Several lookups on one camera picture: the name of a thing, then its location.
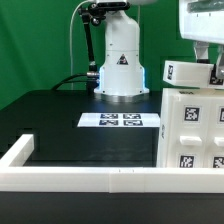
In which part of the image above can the small white box part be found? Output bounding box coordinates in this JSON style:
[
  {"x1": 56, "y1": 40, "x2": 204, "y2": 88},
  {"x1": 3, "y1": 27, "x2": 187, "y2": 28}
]
[{"x1": 163, "y1": 60, "x2": 224, "y2": 89}]

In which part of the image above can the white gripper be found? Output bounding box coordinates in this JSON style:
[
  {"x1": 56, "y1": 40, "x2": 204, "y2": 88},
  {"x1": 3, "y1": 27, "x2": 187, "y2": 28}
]
[{"x1": 179, "y1": 0, "x2": 224, "y2": 80}]

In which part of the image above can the black cable bundle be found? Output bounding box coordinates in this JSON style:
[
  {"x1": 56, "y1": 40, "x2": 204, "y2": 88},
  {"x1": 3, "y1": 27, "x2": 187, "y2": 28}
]
[{"x1": 51, "y1": 73, "x2": 100, "y2": 91}]

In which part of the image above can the white cabinet body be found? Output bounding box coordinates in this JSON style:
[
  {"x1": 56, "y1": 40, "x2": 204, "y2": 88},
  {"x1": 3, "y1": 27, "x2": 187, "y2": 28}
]
[{"x1": 156, "y1": 88, "x2": 224, "y2": 168}]

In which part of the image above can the white marker tag sheet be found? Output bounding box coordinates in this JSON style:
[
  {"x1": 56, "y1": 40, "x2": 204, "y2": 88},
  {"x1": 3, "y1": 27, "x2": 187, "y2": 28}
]
[{"x1": 78, "y1": 113, "x2": 160, "y2": 128}]

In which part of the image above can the white U-shaped fence frame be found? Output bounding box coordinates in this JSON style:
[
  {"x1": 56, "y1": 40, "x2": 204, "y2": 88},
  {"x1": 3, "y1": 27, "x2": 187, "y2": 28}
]
[{"x1": 0, "y1": 134, "x2": 224, "y2": 193}]

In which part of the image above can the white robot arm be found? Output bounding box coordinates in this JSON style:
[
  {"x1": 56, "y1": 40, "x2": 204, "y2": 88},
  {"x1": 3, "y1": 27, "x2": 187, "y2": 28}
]
[{"x1": 94, "y1": 0, "x2": 224, "y2": 102}]

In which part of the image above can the white cable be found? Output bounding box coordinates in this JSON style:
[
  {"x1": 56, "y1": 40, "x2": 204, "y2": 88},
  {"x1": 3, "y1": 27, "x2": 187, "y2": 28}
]
[{"x1": 69, "y1": 0, "x2": 93, "y2": 90}]

